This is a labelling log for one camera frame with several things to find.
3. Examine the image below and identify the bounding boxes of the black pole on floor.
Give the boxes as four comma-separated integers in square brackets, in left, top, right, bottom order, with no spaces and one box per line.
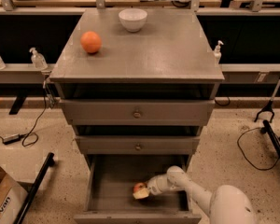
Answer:
[13,152,55,224]

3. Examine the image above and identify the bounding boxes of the grey open bottom drawer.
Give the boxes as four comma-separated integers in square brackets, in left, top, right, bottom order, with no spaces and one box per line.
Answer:
[74,155,201,224]

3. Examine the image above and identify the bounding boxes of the grabber tool with black claw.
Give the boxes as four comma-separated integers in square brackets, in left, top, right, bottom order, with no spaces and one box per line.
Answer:
[254,76,280,122]

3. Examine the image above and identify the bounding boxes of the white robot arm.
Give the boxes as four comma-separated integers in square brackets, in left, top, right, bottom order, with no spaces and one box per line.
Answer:
[133,166,258,224]

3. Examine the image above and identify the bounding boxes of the red apple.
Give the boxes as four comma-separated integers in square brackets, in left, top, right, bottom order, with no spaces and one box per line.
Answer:
[133,182,147,192]

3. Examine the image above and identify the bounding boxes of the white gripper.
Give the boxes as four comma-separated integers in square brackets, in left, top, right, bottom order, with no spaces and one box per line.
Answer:
[133,175,170,200]

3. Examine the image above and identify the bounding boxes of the black cable on floor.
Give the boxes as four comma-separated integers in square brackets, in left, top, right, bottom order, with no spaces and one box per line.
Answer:
[236,126,280,173]

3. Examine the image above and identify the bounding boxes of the grey top drawer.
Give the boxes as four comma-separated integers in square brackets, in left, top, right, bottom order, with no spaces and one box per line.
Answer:
[60,99,215,126]

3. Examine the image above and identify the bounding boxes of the grey middle drawer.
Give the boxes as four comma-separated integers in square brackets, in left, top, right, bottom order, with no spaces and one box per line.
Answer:
[76,136,200,155]

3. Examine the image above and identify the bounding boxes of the cardboard box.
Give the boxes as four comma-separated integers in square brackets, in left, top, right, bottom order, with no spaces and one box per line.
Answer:
[0,166,27,224]

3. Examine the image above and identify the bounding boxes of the white pump bottle right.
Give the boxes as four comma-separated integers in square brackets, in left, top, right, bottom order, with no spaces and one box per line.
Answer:
[214,40,224,63]

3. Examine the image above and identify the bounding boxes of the orange fruit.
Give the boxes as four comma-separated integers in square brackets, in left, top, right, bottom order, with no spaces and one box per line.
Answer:
[80,31,102,54]

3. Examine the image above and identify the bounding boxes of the grey wooden drawer cabinet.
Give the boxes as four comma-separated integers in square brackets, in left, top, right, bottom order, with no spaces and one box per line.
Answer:
[49,7,226,173]

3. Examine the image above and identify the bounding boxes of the black stand leg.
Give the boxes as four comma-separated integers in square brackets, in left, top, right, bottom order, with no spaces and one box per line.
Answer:
[259,119,280,187]

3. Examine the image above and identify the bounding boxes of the clear pump bottle left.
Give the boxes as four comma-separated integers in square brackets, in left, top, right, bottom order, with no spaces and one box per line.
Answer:
[29,48,48,70]

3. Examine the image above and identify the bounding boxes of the white ceramic bowl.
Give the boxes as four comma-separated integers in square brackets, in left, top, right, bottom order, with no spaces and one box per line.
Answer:
[119,8,147,32]

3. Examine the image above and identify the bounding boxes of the black power adapter with cable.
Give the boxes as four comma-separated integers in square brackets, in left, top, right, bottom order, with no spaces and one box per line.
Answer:
[0,93,48,147]

